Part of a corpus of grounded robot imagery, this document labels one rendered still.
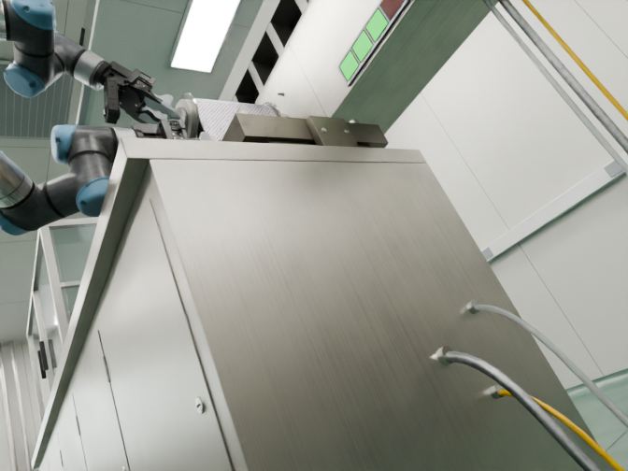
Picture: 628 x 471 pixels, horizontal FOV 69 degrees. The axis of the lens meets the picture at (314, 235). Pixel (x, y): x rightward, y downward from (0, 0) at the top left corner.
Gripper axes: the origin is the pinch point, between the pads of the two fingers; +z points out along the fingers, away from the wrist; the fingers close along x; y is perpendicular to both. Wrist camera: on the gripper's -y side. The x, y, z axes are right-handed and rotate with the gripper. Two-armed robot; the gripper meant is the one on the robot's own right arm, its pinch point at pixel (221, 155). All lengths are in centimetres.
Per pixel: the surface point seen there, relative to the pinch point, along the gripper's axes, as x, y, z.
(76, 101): 67, 83, -10
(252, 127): -19.9, -9.7, -4.0
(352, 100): -17.2, 5.0, 33.1
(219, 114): -0.2, 13.4, 3.8
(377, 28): -35.7, 8.8, 29.3
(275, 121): -19.9, -7.5, 2.2
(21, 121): 171, 169, -15
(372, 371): -26, -61, -7
